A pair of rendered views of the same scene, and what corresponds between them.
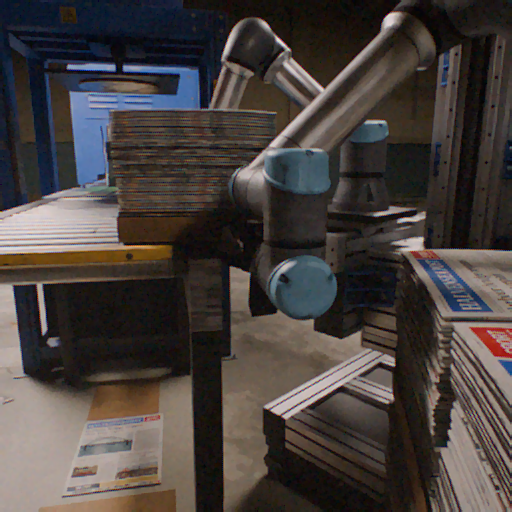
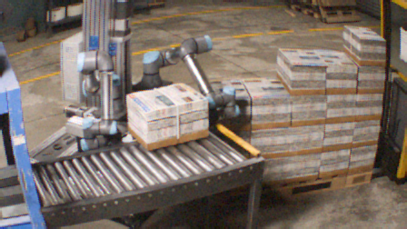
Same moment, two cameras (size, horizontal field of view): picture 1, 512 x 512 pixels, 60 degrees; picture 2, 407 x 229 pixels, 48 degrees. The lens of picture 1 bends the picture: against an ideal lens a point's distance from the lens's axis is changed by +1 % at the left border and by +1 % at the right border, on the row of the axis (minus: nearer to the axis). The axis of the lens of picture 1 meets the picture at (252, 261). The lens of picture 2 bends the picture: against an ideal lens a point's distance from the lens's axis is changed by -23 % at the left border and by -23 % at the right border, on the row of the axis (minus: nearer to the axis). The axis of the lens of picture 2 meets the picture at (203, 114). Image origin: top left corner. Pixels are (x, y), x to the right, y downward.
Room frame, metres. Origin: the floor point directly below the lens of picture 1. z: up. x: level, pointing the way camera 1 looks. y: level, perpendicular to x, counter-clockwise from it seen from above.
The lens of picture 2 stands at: (1.74, 3.00, 2.22)
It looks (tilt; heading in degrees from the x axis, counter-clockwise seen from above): 24 degrees down; 251
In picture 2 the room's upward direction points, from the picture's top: straight up
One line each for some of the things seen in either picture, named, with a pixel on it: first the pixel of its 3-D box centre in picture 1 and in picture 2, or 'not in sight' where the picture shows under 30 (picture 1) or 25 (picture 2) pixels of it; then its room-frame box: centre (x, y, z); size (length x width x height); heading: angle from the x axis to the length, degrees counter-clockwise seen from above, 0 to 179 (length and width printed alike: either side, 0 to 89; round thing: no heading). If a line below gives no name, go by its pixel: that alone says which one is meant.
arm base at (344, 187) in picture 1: (360, 190); (113, 102); (1.21, -0.29, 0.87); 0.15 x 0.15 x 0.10
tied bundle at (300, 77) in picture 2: not in sight; (301, 71); (-0.12, -0.26, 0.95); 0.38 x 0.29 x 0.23; 79
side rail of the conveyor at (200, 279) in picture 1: (187, 231); (112, 156); (1.32, 0.20, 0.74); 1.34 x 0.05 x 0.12; 11
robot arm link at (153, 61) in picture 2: not in sight; (152, 61); (0.86, -0.65, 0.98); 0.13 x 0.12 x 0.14; 18
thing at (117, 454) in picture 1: (119, 449); not in sight; (1.31, 0.44, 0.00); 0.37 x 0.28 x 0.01; 11
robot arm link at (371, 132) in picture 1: (363, 145); (111, 85); (1.22, -0.29, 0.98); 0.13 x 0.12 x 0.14; 167
